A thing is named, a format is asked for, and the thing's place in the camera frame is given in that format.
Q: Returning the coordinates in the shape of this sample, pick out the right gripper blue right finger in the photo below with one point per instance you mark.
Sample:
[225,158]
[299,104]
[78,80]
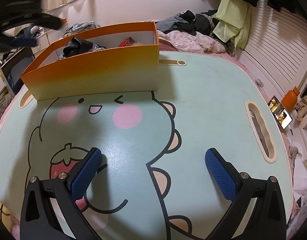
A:
[257,208]

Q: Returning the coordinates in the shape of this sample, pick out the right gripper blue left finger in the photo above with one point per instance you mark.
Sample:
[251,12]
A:
[38,218]

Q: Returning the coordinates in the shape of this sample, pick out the black lace fabric pouch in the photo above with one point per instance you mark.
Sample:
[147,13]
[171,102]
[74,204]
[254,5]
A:
[77,46]

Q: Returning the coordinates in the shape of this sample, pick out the red charm packet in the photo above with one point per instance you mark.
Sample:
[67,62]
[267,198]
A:
[127,42]

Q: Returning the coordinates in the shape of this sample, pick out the patterned clothes heap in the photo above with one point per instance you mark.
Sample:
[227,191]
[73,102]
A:
[80,27]

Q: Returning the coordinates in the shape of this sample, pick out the smartphone with video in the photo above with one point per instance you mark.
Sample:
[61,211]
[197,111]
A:
[279,112]

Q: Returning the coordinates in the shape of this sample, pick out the orange water bottle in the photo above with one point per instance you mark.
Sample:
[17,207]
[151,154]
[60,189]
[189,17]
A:
[290,99]

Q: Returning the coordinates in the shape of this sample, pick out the orange gradient cardboard box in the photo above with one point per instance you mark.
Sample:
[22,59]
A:
[112,69]

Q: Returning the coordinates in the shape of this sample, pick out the dark clothes pile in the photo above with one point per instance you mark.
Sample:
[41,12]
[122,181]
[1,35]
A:
[189,22]

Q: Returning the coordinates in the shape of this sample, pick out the light green hanging garment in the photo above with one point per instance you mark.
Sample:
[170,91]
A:
[233,22]

